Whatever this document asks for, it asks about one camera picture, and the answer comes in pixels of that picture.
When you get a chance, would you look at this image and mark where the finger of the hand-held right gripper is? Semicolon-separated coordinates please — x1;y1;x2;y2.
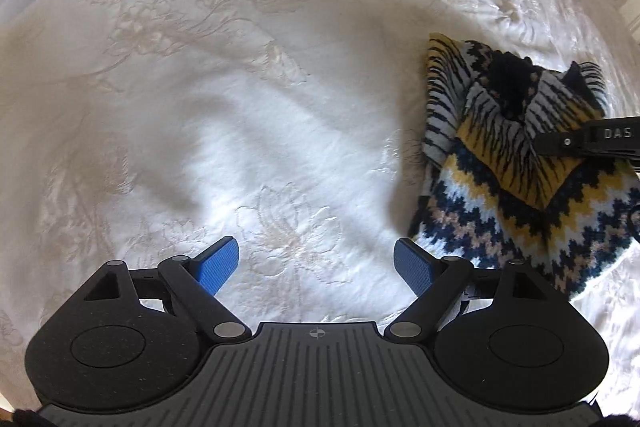
532;121;596;158

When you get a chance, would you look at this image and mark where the white embroidered bedspread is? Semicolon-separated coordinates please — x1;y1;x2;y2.
0;0;640;415

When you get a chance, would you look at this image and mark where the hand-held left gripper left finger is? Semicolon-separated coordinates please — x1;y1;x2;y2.
82;236;253;345

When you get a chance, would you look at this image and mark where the navy yellow patterned knit sweater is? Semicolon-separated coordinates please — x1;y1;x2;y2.
407;33;640;297

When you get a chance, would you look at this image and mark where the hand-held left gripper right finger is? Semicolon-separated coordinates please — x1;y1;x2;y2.
384;238;556;343

